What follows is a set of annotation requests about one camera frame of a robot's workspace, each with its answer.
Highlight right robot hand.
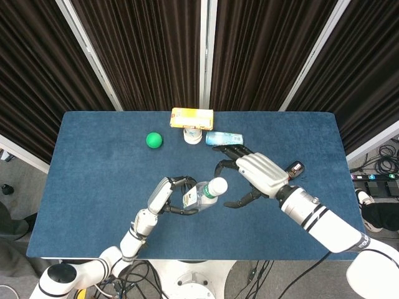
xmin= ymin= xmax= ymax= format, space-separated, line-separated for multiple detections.
xmin=212 ymin=145 xmax=291 ymax=209

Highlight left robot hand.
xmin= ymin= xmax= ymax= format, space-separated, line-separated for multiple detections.
xmin=146 ymin=176 xmax=200 ymax=216

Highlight transparent plastic water bottle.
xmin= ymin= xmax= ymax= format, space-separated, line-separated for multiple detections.
xmin=181 ymin=176 xmax=229 ymax=212

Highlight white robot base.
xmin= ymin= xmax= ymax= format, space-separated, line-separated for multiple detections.
xmin=146 ymin=260 xmax=234 ymax=299

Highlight small black red device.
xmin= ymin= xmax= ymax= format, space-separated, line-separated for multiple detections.
xmin=285 ymin=160 xmax=305 ymax=179

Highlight light blue packet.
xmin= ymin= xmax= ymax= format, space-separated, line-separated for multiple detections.
xmin=204 ymin=131 xmax=244 ymax=147

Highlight blue table cloth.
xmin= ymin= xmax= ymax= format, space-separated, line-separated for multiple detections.
xmin=26 ymin=111 xmax=368 ymax=261

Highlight green rubber ball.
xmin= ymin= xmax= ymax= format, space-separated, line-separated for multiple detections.
xmin=145 ymin=131 xmax=164 ymax=150

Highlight stacked white paper cups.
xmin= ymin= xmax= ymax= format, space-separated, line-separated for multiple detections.
xmin=183 ymin=126 xmax=202 ymax=145

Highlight yellow snack box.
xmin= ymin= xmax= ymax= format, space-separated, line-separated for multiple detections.
xmin=170 ymin=107 xmax=215 ymax=131

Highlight white shoe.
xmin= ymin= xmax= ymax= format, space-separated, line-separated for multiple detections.
xmin=357 ymin=189 xmax=385 ymax=234

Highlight dark pleated curtain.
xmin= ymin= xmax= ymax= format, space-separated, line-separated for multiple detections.
xmin=70 ymin=0 xmax=203 ymax=112
xmin=0 ymin=0 xmax=116 ymax=164
xmin=288 ymin=0 xmax=399 ymax=155
xmin=210 ymin=0 xmax=339 ymax=112

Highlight black foot pedals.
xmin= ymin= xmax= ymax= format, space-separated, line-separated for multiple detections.
xmin=364 ymin=180 xmax=399 ymax=197

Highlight tangled cables under robot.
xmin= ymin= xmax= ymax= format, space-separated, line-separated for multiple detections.
xmin=93 ymin=260 xmax=171 ymax=299

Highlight black cable to right arm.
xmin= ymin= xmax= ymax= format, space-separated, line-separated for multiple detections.
xmin=274 ymin=251 xmax=331 ymax=299

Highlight white partition frame rail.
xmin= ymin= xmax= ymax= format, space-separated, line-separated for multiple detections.
xmin=345 ymin=120 xmax=399 ymax=163
xmin=0 ymin=133 xmax=50 ymax=174

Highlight white partition frame post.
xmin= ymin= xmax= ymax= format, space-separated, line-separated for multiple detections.
xmin=279 ymin=0 xmax=347 ymax=112
xmin=199 ymin=0 xmax=218 ymax=112
xmin=55 ymin=0 xmax=124 ymax=112

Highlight black floor cable bundle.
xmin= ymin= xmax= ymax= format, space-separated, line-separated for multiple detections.
xmin=375 ymin=140 xmax=399 ymax=175

